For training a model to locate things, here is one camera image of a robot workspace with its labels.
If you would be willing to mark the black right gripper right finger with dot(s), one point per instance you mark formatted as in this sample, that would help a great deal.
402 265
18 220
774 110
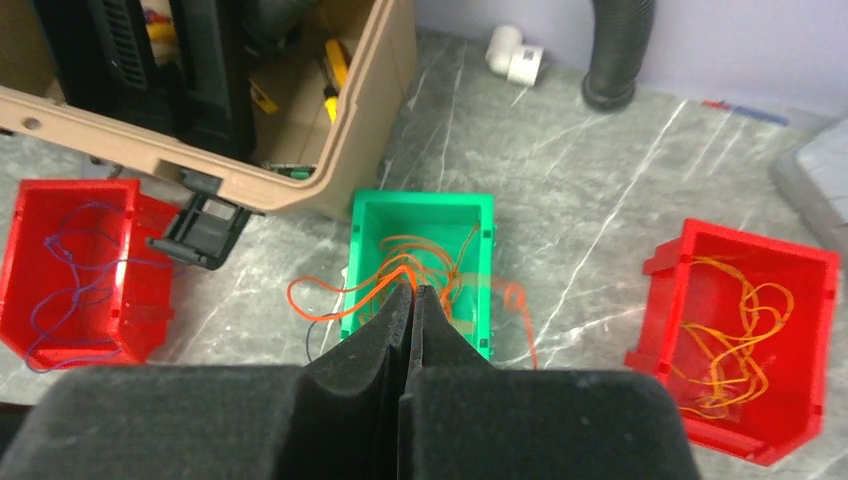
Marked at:
462 418

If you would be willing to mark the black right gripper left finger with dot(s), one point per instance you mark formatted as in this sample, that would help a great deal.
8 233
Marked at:
335 418

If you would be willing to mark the green plastic bin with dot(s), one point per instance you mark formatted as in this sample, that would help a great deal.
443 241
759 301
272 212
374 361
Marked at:
448 238

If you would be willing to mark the red plastic bin left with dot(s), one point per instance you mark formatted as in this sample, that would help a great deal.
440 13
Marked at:
79 284

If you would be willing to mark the red plastic bin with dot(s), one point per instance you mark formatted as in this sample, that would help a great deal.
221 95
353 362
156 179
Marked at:
79 284
737 329

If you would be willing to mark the red plastic bin right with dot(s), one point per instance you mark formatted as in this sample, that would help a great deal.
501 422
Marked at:
737 329

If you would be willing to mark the tan plastic toolbox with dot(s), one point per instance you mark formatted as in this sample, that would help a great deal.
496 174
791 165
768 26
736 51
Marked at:
301 159

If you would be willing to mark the yellow tool in toolbox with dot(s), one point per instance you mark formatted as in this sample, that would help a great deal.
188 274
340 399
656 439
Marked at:
334 68

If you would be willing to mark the white pipe fitting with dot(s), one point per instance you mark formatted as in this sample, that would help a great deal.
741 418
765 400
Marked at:
507 55

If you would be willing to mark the grey plastic case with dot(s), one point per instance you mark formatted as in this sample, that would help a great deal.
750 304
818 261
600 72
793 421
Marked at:
813 180

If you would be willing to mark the black toolbox tray insert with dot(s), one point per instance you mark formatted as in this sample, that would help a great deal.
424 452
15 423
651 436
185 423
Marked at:
105 64

